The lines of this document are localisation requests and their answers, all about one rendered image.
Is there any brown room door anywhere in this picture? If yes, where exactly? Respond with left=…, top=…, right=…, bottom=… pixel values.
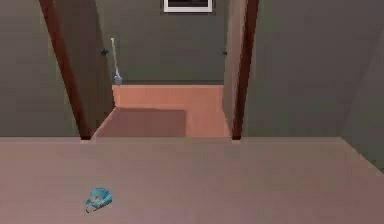
left=222, top=0, right=248, bottom=135
left=53, top=0, right=116, bottom=134

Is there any blue round object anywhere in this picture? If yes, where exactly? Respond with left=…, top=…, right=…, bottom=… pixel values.
left=84, top=187, right=114, bottom=214

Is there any white framed wall picture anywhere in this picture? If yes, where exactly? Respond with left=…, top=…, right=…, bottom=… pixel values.
left=162, top=0, right=214, bottom=14

